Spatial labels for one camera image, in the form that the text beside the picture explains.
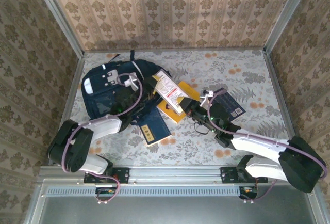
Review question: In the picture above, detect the white red stationery packet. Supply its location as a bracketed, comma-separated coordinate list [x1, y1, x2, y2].
[151, 70, 188, 114]

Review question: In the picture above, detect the navy book white print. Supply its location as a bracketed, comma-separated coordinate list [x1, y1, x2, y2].
[206, 87, 246, 122]

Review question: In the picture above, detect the navy blue student backpack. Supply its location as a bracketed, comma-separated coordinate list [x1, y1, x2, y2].
[80, 50, 173, 133]

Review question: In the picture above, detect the navy book gold title label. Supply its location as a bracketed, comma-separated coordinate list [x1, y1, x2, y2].
[136, 107, 173, 147]

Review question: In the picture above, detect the yellow cartoon cover book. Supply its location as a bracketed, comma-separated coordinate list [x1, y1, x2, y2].
[156, 80, 201, 125]

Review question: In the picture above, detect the floral tablecloth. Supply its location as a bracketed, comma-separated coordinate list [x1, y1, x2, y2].
[58, 50, 299, 167]

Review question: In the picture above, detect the grey metal cabinet top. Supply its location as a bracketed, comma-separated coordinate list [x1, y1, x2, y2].
[24, 179, 330, 224]

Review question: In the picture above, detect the aluminium frame rail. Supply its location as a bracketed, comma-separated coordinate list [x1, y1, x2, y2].
[82, 47, 266, 53]
[262, 51, 310, 164]
[48, 53, 86, 167]

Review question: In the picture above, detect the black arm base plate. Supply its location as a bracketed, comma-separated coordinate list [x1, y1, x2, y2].
[220, 166, 269, 185]
[84, 166, 130, 185]

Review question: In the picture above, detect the aluminium mounting rail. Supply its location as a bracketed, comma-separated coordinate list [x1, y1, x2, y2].
[38, 165, 317, 183]

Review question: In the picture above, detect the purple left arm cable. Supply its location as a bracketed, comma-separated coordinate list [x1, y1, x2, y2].
[62, 72, 144, 205]

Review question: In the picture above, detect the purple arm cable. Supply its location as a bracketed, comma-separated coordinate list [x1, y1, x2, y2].
[207, 88, 328, 204]
[62, 72, 144, 205]

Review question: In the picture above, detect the grey slotted cable duct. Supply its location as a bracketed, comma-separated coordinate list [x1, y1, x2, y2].
[46, 185, 242, 197]

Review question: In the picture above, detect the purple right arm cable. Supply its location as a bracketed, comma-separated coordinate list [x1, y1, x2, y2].
[207, 88, 328, 204]

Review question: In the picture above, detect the aluminium frame post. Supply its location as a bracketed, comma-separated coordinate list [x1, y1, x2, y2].
[30, 0, 85, 57]
[263, 0, 316, 54]

